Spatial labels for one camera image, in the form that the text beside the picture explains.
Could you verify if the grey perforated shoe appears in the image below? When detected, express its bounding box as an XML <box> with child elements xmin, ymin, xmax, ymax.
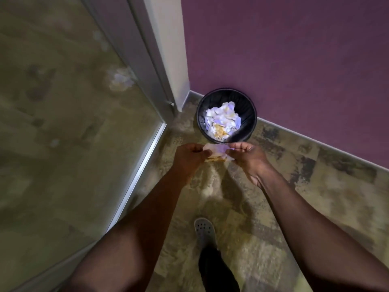
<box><xmin>194</xmin><ymin>217</ymin><xmax>218</xmax><ymax>250</ymax></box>

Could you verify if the glass door with metal frame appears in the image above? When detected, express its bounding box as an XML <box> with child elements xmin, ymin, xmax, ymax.
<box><xmin>0</xmin><ymin>0</ymin><xmax>176</xmax><ymax>292</ymax></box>

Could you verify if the black waste bin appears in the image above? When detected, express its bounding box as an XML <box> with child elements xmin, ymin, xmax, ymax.
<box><xmin>195</xmin><ymin>88</ymin><xmax>258</xmax><ymax>144</ymax></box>

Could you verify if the white wet wipe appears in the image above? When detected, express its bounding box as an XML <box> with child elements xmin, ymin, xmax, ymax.
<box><xmin>203</xmin><ymin>143</ymin><xmax>236</xmax><ymax>163</ymax></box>

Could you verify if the person's right forearm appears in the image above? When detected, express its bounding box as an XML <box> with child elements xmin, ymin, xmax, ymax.
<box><xmin>258</xmin><ymin>167</ymin><xmax>389</xmax><ymax>292</ymax></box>

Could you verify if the person's left forearm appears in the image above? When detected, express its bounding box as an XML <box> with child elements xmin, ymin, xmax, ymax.
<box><xmin>65</xmin><ymin>170</ymin><xmax>195</xmax><ymax>292</ymax></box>

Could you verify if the silver skirting strip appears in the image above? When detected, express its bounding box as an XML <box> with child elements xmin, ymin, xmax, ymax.
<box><xmin>188</xmin><ymin>90</ymin><xmax>389</xmax><ymax>173</ymax></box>

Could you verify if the person's right hand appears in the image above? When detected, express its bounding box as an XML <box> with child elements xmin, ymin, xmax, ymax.
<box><xmin>225</xmin><ymin>142</ymin><xmax>275</xmax><ymax>188</ymax></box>

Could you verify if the crumpled white paper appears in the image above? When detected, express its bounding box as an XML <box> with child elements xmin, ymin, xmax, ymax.
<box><xmin>204</xmin><ymin>101</ymin><xmax>242</xmax><ymax>141</ymax></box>

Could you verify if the person's left hand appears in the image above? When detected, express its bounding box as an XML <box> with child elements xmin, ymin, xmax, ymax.
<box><xmin>172</xmin><ymin>143</ymin><xmax>213</xmax><ymax>183</ymax></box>

